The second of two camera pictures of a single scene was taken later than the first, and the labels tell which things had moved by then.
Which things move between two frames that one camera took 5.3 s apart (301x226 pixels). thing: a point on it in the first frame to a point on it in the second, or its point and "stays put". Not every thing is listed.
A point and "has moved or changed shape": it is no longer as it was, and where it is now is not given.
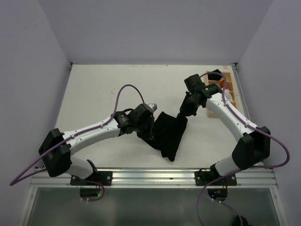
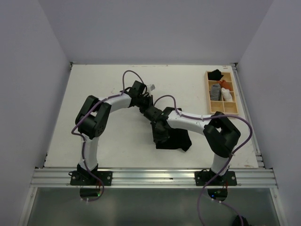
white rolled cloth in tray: x=228 y=95 stays put
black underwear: x=168 y=131 has moved or changed shape
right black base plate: x=203 y=178 stays put
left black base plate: x=105 y=177 stays put
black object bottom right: x=237 y=222 stays put
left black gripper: x=149 y=134 to x=150 y=100
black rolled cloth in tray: x=215 y=75 stays put
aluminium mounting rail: x=158 y=178 stays put
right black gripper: x=185 y=109 to x=156 y=136
